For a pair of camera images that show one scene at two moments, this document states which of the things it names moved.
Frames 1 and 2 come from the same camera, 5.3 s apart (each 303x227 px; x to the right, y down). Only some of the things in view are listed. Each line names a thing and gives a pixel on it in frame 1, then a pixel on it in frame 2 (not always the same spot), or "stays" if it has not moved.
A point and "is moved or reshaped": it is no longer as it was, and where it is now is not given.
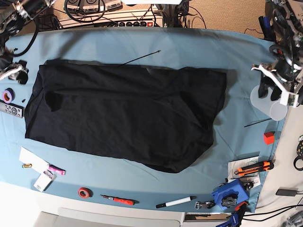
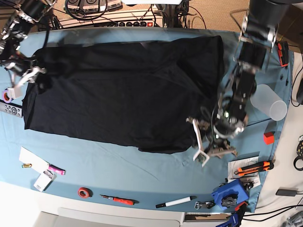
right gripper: [289, 82] to [214, 135]
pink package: [57, 170] stays
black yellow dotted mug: [299, 152] stays
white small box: [44, 179] stays
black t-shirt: [163, 117] is moved or reshaped
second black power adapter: [89, 6] stays
